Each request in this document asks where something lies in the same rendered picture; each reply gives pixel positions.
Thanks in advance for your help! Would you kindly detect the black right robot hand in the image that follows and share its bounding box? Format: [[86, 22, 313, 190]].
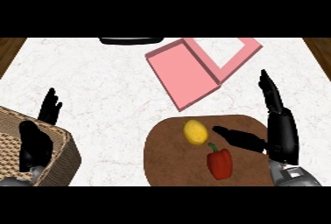
[[211, 68, 301, 166]]

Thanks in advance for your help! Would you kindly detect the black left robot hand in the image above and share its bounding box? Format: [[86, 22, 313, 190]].
[[18, 87, 65, 173]]

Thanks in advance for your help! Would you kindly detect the red bell pepper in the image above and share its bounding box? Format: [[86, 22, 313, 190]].
[[205, 142, 233, 181]]

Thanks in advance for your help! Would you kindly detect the brown wooden cutting board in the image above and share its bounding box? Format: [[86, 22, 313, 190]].
[[142, 114, 276, 187]]

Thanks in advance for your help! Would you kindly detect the pink open box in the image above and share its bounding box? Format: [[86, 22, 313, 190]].
[[143, 38, 264, 113]]

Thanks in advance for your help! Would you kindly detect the woven wicker basket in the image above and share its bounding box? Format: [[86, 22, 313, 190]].
[[0, 105, 83, 187]]

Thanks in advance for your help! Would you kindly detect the yellow lemon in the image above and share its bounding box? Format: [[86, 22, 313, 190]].
[[182, 119, 210, 146]]

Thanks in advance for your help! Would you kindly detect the black rounded appliance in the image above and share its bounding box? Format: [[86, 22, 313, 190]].
[[97, 38, 165, 46]]

